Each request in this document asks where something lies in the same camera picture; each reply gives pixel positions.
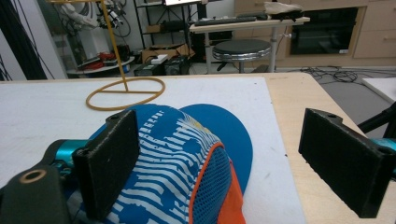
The black round stool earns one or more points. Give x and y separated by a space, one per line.
242 49

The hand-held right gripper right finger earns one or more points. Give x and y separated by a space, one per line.
345 161

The cardboard box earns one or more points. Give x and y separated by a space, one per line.
165 51

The beige cloth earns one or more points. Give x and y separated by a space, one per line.
281 7

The round white platform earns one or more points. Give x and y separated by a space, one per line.
99 67

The black metal shelf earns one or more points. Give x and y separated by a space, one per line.
165 18

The blue and orange cap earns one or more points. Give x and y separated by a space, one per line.
180 161

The white mat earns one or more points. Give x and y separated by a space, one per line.
49 109

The black tripod leg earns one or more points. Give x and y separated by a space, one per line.
378 119

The black keyboard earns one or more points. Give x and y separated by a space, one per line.
224 20

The light wooden desk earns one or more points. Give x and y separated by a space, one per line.
249 24

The wooden cabinet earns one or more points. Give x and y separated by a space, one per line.
373 34

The black built-in oven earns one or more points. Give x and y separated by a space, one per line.
325 31

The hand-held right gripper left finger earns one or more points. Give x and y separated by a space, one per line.
107 161

